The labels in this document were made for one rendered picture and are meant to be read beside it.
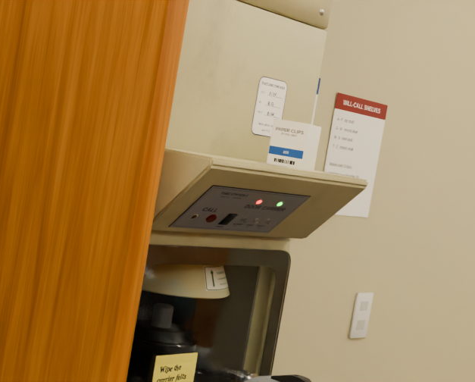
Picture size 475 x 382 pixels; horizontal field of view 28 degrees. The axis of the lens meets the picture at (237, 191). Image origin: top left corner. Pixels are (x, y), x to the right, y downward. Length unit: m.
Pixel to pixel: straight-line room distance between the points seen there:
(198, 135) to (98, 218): 0.21
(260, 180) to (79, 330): 0.28
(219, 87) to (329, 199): 0.22
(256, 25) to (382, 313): 1.34
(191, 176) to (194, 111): 0.14
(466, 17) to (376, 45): 0.41
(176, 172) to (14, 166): 0.22
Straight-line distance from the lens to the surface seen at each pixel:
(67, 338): 1.11
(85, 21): 1.13
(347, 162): 2.22
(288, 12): 1.32
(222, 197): 1.14
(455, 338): 2.85
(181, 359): 1.25
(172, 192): 1.10
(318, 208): 1.30
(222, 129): 1.24
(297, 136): 1.24
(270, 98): 1.30
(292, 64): 1.34
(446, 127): 2.58
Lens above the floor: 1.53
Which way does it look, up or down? 3 degrees down
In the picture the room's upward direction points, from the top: 10 degrees clockwise
